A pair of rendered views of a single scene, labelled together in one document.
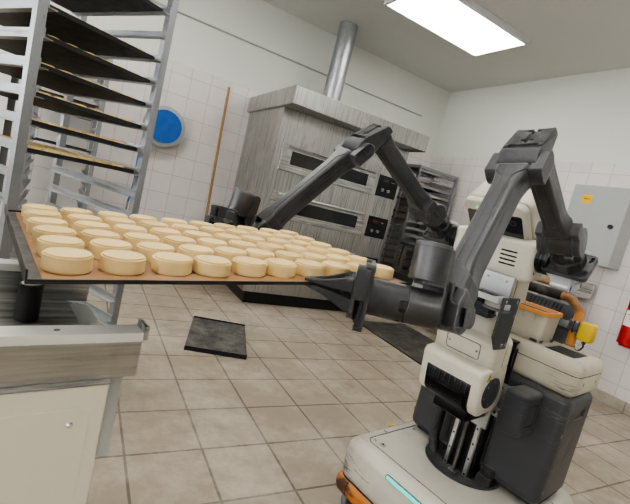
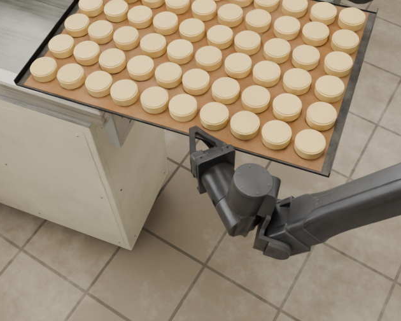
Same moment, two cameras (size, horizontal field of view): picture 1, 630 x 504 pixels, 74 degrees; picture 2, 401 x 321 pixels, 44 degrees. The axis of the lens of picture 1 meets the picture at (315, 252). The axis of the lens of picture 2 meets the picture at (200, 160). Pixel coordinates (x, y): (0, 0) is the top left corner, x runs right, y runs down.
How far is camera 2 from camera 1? 0.84 m
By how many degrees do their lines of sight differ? 70
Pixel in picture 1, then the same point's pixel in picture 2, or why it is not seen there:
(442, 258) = (236, 197)
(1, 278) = not seen: hidden behind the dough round
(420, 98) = not seen: outside the picture
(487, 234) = (358, 201)
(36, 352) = (51, 102)
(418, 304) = (220, 212)
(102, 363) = (84, 116)
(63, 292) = not seen: hidden behind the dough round
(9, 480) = (63, 142)
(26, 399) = (54, 118)
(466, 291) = (283, 233)
